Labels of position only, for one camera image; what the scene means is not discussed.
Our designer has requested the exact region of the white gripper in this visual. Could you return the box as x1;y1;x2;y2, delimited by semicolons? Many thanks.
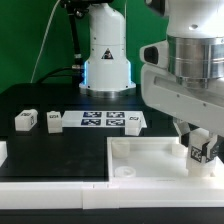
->
141;64;224;163

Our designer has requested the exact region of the white square table top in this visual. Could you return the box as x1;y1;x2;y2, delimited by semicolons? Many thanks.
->
106;137;224;183

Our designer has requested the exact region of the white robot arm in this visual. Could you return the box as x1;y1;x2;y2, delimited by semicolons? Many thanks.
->
81;0;224;163

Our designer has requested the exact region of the white U-shaped obstacle fence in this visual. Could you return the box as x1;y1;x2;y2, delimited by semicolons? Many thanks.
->
0;139;224;210

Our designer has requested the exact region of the white sheet with fiducial tags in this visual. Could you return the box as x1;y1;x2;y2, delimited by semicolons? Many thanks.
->
62;111;147;128

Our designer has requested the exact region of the black cable on stand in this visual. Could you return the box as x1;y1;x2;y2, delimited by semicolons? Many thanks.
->
35;0;89;84

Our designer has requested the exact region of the white cable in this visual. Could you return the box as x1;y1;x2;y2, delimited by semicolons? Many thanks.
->
30;0;63;84

